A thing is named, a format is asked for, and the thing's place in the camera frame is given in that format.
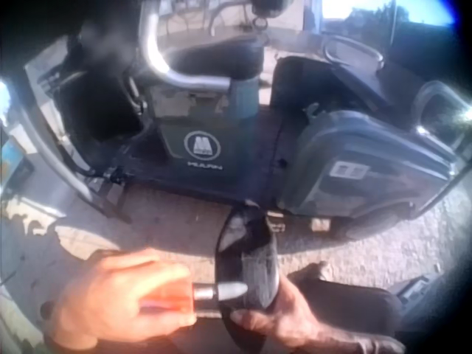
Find person's right hand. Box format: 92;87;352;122
229;260;357;354

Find grey scooter side panel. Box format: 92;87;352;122
277;109;460;223

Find chrome scooter grab rail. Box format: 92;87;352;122
141;0;241;93

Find person's left hand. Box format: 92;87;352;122
46;248;202;344

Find black scooter seat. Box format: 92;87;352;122
162;35;267;80

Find orange handled screwdriver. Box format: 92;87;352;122
139;281;247;319

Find blue grey scooter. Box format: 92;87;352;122
21;0;466;243

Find black plastic scooter cover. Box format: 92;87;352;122
214;206;280;350

